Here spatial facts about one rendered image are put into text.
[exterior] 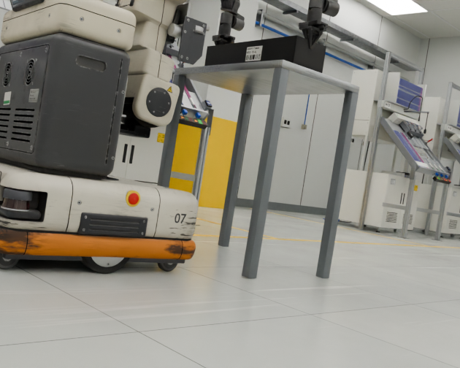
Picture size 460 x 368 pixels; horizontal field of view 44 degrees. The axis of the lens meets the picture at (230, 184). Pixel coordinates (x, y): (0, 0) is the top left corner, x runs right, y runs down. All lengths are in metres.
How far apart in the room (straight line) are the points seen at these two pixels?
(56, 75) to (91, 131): 0.19
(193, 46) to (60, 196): 0.78
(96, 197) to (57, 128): 0.23
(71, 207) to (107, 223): 0.13
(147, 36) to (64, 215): 0.74
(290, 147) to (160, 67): 5.34
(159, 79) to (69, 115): 0.45
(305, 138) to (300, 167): 0.39
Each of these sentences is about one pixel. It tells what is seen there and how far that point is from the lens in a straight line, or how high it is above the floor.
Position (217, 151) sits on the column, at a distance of 5.68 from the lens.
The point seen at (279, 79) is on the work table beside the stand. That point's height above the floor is 0.73.
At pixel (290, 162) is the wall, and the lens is 7.33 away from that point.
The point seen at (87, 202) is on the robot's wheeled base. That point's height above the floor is 0.21.
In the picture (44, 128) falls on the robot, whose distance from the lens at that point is 1.70.
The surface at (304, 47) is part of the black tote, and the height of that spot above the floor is 0.89.
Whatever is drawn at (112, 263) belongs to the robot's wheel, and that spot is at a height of 0.03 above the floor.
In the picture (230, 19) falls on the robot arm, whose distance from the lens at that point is 2.73.
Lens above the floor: 0.36
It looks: 1 degrees down
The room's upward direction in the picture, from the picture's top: 9 degrees clockwise
